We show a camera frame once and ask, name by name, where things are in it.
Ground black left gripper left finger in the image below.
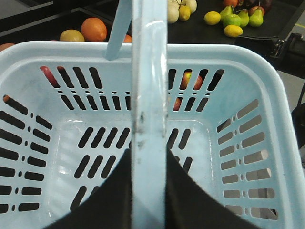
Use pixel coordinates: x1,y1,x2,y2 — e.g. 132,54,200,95
46,148,132,229

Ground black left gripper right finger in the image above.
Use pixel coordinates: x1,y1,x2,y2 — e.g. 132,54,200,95
165,148,259,229

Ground light blue plastic basket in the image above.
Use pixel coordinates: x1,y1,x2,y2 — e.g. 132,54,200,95
0,0,305,229

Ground dark red apple left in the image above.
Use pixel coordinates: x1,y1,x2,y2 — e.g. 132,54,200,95
173,71,203,112

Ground pink red apple left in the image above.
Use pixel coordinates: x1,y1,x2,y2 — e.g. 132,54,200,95
40,66,60,88

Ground small orange lower right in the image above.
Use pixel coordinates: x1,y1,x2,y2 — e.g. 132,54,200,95
123,34,132,43

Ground small orange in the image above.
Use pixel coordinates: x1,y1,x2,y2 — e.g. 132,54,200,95
0,43,15,52
123,34,132,43

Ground large orange right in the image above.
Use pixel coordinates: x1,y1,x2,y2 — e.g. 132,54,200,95
81,17,107,42

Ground yellow lemon front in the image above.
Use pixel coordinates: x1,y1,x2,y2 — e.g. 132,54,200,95
224,25,243,38

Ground yellow lemon middle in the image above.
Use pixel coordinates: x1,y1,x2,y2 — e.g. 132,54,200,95
203,11,221,26

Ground green apple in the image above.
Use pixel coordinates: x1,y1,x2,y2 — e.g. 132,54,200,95
223,14,241,27

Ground white asian pear front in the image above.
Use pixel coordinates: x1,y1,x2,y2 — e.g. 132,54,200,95
167,5,179,24

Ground white asian pear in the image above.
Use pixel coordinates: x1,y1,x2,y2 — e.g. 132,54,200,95
167,5,179,24
184,0,197,14

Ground green pear behind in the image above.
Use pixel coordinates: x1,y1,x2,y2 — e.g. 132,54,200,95
220,5,234,22

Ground small orange lower left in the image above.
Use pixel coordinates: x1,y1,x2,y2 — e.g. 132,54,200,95
0,43,15,52

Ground yellow lemon near pears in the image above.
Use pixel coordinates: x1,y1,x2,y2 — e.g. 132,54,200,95
179,6,191,21

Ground green pear with stem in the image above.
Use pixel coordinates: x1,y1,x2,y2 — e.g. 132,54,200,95
238,9,249,28

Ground white asian pear right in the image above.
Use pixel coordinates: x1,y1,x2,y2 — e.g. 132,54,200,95
184,0,197,14

